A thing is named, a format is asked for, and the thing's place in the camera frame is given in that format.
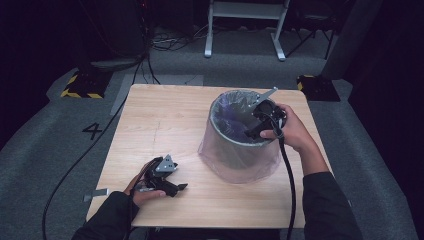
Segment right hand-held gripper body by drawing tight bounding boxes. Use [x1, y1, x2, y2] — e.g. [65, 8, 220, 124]
[248, 87, 288, 134]

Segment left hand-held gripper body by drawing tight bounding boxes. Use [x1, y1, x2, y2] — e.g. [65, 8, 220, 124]
[142, 154, 179, 193]

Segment purple plastic bag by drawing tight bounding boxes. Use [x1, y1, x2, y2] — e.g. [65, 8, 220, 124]
[197, 89, 283, 185]

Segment person's left hand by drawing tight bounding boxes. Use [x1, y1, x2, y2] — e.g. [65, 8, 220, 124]
[123, 162, 167, 208]

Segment person's right hand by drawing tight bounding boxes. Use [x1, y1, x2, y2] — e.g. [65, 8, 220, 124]
[259, 103, 318, 156]

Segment black yellow striped base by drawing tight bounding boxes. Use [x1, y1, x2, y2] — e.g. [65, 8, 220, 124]
[296, 74, 341, 103]
[60, 71, 113, 100]

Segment grey tape strip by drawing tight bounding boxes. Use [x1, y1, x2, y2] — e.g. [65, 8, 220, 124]
[83, 188, 110, 203]

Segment black tripod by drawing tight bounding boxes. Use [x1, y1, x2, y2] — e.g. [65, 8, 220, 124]
[286, 29, 336, 60]

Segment white metal stand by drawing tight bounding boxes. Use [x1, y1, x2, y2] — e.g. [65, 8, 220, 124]
[203, 0, 291, 62]

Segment left hand-held gripper cable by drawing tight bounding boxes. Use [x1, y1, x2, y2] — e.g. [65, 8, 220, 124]
[127, 156, 164, 240]

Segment hand-held gripper cable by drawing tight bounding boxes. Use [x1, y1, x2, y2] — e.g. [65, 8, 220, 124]
[263, 111, 298, 240]
[127, 156, 164, 240]

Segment right hand-held gripper cable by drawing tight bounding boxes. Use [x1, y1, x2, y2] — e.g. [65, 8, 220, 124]
[263, 111, 298, 240]

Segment long black floor cable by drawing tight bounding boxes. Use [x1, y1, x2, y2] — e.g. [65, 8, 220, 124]
[41, 53, 151, 240]

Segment grey upright post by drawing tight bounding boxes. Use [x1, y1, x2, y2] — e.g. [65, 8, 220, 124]
[321, 0, 384, 81]

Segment bundle of floor cables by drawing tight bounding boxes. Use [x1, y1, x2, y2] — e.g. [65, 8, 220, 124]
[151, 24, 209, 51]

